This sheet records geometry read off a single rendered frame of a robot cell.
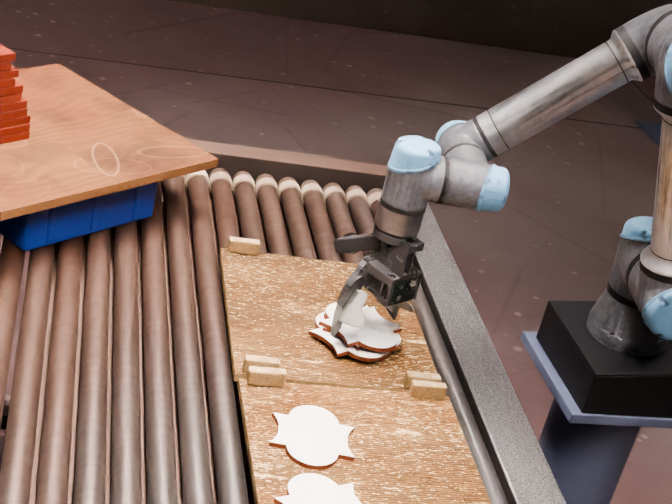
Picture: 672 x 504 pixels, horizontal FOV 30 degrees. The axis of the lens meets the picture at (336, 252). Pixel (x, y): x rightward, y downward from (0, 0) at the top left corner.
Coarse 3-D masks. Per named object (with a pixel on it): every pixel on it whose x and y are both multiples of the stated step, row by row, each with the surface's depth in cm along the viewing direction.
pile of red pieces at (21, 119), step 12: (0, 48) 220; (0, 60) 218; (12, 60) 220; (0, 72) 218; (12, 72) 220; (0, 84) 219; (12, 84) 222; (0, 96) 221; (12, 96) 222; (0, 108) 222; (12, 108) 224; (24, 108) 226; (0, 120) 223; (12, 120) 225; (24, 120) 227; (0, 132) 224; (12, 132) 226; (24, 132) 228
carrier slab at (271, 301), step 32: (224, 256) 228; (256, 256) 230; (288, 256) 233; (224, 288) 218; (256, 288) 220; (288, 288) 222; (320, 288) 225; (256, 320) 210; (288, 320) 213; (416, 320) 222; (256, 352) 202; (288, 352) 204; (320, 352) 206; (416, 352) 212; (320, 384) 198; (352, 384) 200; (384, 384) 201
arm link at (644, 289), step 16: (656, 32) 191; (656, 48) 189; (656, 64) 189; (656, 80) 190; (656, 96) 190; (656, 192) 199; (656, 208) 200; (656, 224) 201; (656, 240) 202; (640, 256) 206; (656, 256) 203; (640, 272) 206; (656, 272) 202; (640, 288) 207; (656, 288) 203; (640, 304) 207; (656, 304) 202; (656, 320) 203
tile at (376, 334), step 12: (372, 312) 214; (324, 324) 208; (372, 324) 211; (384, 324) 212; (348, 336) 206; (360, 336) 206; (372, 336) 207; (384, 336) 208; (396, 336) 209; (372, 348) 205; (384, 348) 205
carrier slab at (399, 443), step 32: (288, 384) 196; (256, 416) 186; (352, 416) 192; (384, 416) 193; (416, 416) 195; (448, 416) 197; (256, 448) 180; (352, 448) 184; (384, 448) 186; (416, 448) 188; (448, 448) 190; (256, 480) 173; (288, 480) 175; (352, 480) 178; (384, 480) 179; (416, 480) 181; (448, 480) 183; (480, 480) 184
